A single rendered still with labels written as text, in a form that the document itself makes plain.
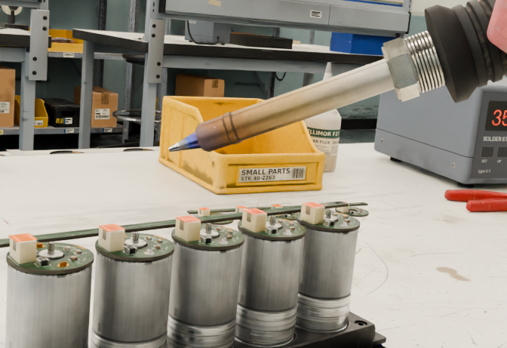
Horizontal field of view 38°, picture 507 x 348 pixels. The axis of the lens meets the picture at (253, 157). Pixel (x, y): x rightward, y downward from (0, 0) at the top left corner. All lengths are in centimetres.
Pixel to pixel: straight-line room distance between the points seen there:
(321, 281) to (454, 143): 42
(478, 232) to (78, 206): 28
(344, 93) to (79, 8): 475
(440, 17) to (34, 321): 14
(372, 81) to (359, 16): 316
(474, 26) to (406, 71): 2
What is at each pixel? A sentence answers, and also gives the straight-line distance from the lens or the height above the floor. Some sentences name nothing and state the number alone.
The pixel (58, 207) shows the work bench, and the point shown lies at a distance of 51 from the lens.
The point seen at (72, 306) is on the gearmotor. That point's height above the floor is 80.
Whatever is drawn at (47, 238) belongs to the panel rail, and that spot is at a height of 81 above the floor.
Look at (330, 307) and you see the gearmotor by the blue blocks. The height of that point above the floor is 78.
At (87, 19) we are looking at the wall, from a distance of 495.
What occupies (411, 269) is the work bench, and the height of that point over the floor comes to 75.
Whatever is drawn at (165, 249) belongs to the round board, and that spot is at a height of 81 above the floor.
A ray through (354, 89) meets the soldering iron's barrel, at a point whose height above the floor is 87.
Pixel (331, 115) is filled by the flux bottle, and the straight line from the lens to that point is 68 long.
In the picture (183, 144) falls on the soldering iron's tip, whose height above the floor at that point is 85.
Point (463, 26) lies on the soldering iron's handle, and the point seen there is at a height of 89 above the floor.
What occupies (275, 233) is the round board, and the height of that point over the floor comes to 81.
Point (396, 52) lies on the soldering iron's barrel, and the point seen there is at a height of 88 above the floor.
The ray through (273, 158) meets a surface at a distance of 58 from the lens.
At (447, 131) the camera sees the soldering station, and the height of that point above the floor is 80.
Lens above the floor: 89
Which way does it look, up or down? 11 degrees down
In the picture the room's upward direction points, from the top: 5 degrees clockwise
